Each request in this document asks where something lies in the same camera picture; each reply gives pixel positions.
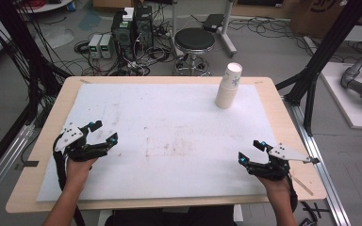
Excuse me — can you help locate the person's right hand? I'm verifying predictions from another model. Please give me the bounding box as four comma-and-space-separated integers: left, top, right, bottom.
257, 174, 292, 196

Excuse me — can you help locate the black computer tower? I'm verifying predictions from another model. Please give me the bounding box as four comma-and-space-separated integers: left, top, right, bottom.
134, 5, 155, 49
110, 10, 137, 61

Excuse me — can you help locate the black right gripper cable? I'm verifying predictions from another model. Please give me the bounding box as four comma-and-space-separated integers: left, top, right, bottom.
287, 170, 300, 213

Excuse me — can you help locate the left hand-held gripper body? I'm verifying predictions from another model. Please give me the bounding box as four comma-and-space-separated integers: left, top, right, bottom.
53, 122, 109, 163

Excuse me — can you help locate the tangle of floor cables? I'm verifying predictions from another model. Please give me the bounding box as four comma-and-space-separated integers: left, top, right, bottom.
73, 18, 177, 77
228, 16, 316, 58

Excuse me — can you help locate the white metal stand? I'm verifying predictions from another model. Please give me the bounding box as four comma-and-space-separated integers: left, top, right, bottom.
219, 0, 239, 58

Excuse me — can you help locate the brown cardboard box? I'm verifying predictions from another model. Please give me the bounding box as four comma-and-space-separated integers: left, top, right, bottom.
289, 0, 362, 40

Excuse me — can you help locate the small white box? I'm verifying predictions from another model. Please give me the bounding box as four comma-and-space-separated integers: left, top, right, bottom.
122, 7, 136, 23

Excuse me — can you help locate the black round stool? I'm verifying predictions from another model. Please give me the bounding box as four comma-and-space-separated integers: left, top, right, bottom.
173, 27, 217, 77

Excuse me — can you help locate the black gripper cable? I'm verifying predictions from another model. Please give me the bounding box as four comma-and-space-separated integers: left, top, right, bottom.
52, 137, 87, 226
287, 170, 300, 213

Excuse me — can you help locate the person's left hand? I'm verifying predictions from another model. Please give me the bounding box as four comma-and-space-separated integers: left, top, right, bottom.
65, 156, 99, 193

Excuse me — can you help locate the thin wooden stick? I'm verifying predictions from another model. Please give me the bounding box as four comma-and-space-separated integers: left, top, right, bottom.
291, 175, 315, 197

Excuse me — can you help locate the white power supply unit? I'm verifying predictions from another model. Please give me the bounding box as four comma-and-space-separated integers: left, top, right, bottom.
88, 34, 104, 59
99, 33, 115, 60

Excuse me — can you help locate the white base board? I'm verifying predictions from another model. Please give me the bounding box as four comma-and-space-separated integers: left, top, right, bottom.
320, 61, 362, 131

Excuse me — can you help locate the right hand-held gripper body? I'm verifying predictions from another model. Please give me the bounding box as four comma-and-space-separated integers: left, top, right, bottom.
246, 143, 321, 182

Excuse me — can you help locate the black metal frame post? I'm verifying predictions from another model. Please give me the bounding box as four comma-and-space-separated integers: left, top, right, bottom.
275, 0, 362, 137
0, 0, 64, 98

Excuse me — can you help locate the flat black device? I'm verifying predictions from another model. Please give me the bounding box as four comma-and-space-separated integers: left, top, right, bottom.
202, 13, 225, 33

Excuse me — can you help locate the aluminium rail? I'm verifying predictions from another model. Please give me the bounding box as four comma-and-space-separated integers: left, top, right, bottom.
0, 123, 36, 211
283, 96, 353, 226

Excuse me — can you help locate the stack of white paper cups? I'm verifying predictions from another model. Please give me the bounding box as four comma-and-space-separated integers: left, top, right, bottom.
214, 62, 243, 110

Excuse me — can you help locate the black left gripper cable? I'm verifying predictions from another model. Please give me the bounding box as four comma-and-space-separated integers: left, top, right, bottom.
52, 137, 87, 226

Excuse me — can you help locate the person's dark clothing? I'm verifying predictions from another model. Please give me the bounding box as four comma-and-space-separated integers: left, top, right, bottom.
104, 205, 239, 226

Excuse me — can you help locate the white table mat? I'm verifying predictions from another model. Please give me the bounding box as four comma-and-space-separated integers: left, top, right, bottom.
36, 83, 279, 202

